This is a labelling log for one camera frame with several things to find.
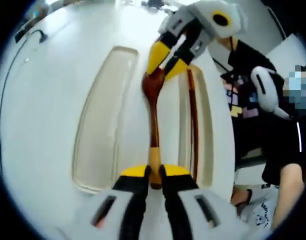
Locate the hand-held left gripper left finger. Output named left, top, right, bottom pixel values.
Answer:
left=65, top=164, right=152, bottom=240

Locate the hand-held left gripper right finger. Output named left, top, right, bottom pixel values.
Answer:
left=159, top=164, right=253, bottom=240

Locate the white worn device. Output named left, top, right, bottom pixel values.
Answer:
left=250, top=65, right=291, bottom=121

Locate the black table cable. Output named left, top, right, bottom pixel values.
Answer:
left=0, top=29, right=48, bottom=177

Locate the brown wooden spoon utensil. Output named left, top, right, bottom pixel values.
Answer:
left=141, top=67, right=166, bottom=191

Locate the beige cutlery case base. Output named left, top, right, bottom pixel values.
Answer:
left=177, top=65, right=215, bottom=189

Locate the white printed cloth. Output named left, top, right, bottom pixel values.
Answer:
left=232, top=183, right=280, bottom=229

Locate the brown wooden chopstick utensil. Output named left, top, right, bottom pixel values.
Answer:
left=190, top=69, right=200, bottom=182
left=186, top=68, right=195, bottom=180

